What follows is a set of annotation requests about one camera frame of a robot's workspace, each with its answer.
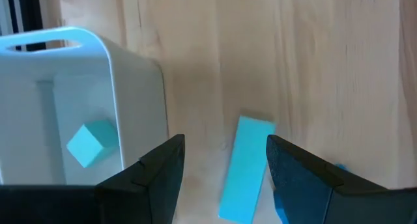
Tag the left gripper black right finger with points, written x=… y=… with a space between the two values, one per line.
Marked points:
x=325 y=204

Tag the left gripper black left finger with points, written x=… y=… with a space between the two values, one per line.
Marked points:
x=140 y=198

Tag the blue rectangular block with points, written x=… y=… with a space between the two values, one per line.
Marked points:
x=279 y=213

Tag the teal cube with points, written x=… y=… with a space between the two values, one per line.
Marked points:
x=89 y=144

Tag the teal rectangular block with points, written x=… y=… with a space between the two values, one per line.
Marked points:
x=244 y=172

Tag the light grey plastic bin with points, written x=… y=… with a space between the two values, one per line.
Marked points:
x=137 y=103

